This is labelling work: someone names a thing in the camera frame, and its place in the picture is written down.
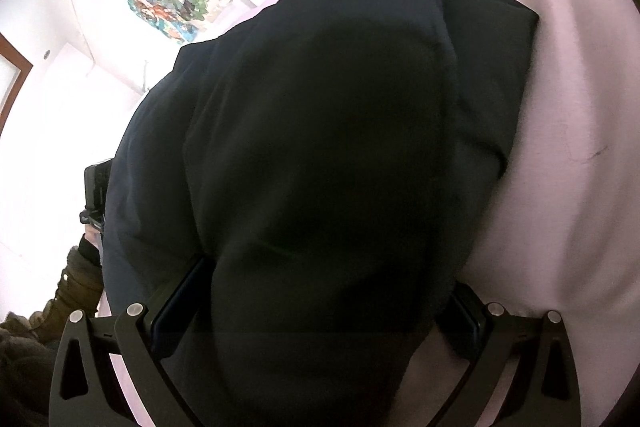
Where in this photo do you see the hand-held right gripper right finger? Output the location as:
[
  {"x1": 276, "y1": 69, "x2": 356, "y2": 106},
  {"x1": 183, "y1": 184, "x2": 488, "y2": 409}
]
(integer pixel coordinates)
[{"x1": 439, "y1": 283, "x2": 584, "y2": 427}]

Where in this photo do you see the person's dark fuzzy clothing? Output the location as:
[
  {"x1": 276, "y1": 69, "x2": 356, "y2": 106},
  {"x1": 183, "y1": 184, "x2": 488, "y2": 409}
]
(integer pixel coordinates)
[{"x1": 0, "y1": 311, "x2": 63, "y2": 427}]

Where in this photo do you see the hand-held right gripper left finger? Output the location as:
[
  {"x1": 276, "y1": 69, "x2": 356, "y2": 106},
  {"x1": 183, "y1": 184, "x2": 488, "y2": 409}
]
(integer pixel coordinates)
[{"x1": 50, "y1": 256, "x2": 211, "y2": 427}]

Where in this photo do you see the person's left hand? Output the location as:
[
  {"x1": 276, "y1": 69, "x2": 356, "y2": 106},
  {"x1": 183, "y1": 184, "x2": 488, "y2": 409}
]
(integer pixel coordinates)
[{"x1": 82, "y1": 227, "x2": 104, "y2": 258}]

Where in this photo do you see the person's left forearm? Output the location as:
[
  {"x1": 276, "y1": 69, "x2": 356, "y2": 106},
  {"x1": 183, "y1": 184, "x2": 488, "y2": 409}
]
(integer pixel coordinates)
[{"x1": 29, "y1": 234, "x2": 105, "y2": 344}]

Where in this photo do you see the pink bed sheet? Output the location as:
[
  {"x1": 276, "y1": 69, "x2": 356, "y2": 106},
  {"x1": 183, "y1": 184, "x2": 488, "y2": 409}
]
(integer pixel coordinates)
[{"x1": 94, "y1": 0, "x2": 640, "y2": 427}]

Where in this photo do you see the dark padded jacket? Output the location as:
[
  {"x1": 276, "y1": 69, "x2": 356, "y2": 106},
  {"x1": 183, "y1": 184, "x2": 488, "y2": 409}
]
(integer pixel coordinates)
[{"x1": 102, "y1": 0, "x2": 542, "y2": 427}]

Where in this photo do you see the wooden door frame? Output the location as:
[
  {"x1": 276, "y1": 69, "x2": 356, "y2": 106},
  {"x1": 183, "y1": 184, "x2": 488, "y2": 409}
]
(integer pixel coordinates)
[{"x1": 0, "y1": 32, "x2": 35, "y2": 128}]

